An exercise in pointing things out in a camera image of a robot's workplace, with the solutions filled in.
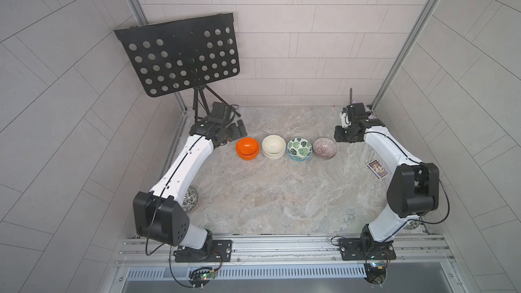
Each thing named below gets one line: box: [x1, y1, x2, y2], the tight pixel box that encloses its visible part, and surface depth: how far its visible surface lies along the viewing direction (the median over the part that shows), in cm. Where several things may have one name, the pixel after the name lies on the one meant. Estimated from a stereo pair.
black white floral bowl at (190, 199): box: [181, 185, 199, 213], surface depth 82 cm
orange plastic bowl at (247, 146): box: [235, 137, 260, 156], surface depth 93 cm
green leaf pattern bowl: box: [287, 153, 313, 161], surface depth 96 cm
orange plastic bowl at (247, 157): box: [237, 152, 260, 161], surface depth 93 cm
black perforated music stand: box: [113, 12, 241, 119], surface depth 77 cm
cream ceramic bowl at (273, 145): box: [261, 134, 287, 156], surface depth 96 cm
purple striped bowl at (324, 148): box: [312, 137, 338, 160], surface depth 97 cm
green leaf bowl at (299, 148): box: [286, 137, 313, 161], surface depth 98 cm
